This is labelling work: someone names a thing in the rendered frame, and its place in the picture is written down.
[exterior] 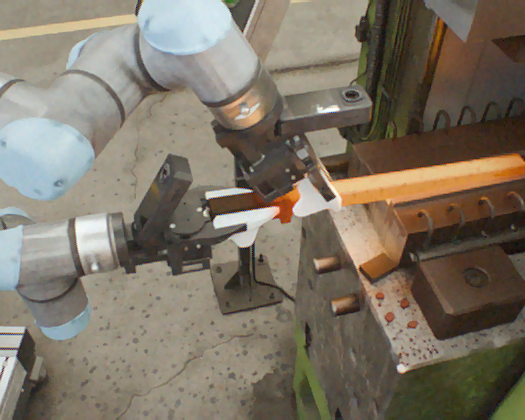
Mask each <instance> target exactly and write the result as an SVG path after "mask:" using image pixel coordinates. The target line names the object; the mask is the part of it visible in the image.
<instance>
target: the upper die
mask: <svg viewBox="0 0 525 420"><path fill-rule="evenodd" d="M424 1H425V2H426V3H427V4H428V5H429V6H430V8H431V9H432V10H433V11H434V12H435V13H436V14H437V15H438V16H439V17H440V18H441V19H442V20H443V21H444V22H445V23H446V24H447V25H448V26H449V27H450V28H451V29H452V30H453V32H454V33H455V34H456V35H457V36H458V37H459V38H460V39H461V40H462V41H463V42H464V43H472V42H479V41H486V40H493V39H499V38H506V37H512V36H519V35H525V0H424Z"/></svg>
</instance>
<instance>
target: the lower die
mask: <svg viewBox="0 0 525 420"><path fill-rule="evenodd" d="M519 117H520V116H517V117H511V118H505V119H500V121H499V123H498V124H494V122H495V120H494V121H488V122H482V123H478V124H475V127H470V125H466V126H460V127H455V128H449V132H448V133H444V130H445V129H443V130H437V131H431V132H426V133H423V135H422V136H418V134H414V135H408V136H403V137H397V138H396V141H395V142H391V139H392V138H391V139H386V140H381V141H375V142H369V143H363V144H358V145H352V150H351V156H350V163H349V169H348V175H347V176H348V178H349V179H355V178H362V177H369V176H375V175H382V174H389V173H395V172H401V171H408V170H414V169H421V168H428V167H434V166H441V165H448V164H454V163H461V162H468V161H474V160H481V159H487V158H493V157H500V156H507V155H513V154H518V155H519V156H523V155H525V116H524V119H519ZM510 192H516V193H518V194H519V195H520V196H521V197H522V198H523V200H524V202H525V173H523V174H518V175H513V176H508V177H502V178H497V179H492V180H488V181H483V182H478V183H472V184H467V185H462V186H457V187H452V188H447V189H441V190H436V191H431V192H426V193H421V194H416V195H410V196H405V197H401V198H396V199H391V201H390V203H388V202H387V200H385V199H382V200H376V201H370V202H364V203H363V205H364V207H365V209H366V210H367V212H368V214H369V216H370V218H371V219H372V221H373V223H374V225H375V227H376V229H377V231H378V233H379V234H380V236H381V238H382V240H383V242H384V244H385V246H386V248H387V249H388V251H389V253H390V255H391V257H392V259H393V261H394V262H395V263H396V265H397V267H396V268H401V267H406V266H407V264H406V262H405V253H406V252H410V251H411V250H412V249H414V248H418V247H420V246H421V244H423V243H424V242H425V239H426V236H427V233H428V229H429V228H428V222H427V219H426V217H425V216H424V214H422V216H421V217H418V216H417V213H418V211H419V210H421V209H425V210H426V211H428V212H429V214H430V215H431V217H432V220H433V225H434V231H433V234H432V237H431V240H430V243H429V245H432V244H437V243H442V242H446V241H450V240H452V238H453V237H454V236H455V235H456V233H457V230H458V228H459V225H460V216H459V214H458V212H457V210H456V209H455V208H453V209H452V211H449V210H448V206H450V205H451V204H457V205H458V206H460V207H461V208H462V210H463V212H464V215H465V226H464V229H463V231H462V233H461V236H460V239H461V238H465V237H470V236H475V235H479V234H480V233H482V231H483V230H484V229H486V227H487V225H488V223H489V218H490V210H489V206H488V205H487V204H486V203H483V205H482V206H480V205H478V202H479V200H480V199H482V198H487V199H489V201H490V202H491V203H492V204H493V206H494V208H495V219H494V222H493V224H492V226H491V228H490V230H489V232H493V231H499V230H504V229H508V227H510V226H511V225H512V223H514V222H515V220H516V218H517V216H518V214H519V212H520V204H519V201H518V200H517V199H516V198H515V197H512V198H511V199H510V200H508V199H506V196H507V195H508V194H509V193H510ZM367 203H368V205H369V210H368V209H367V206H366V204H367ZM521 225H525V214H524V216H523V218H522V219H521V221H520V223H519V226H521Z"/></svg>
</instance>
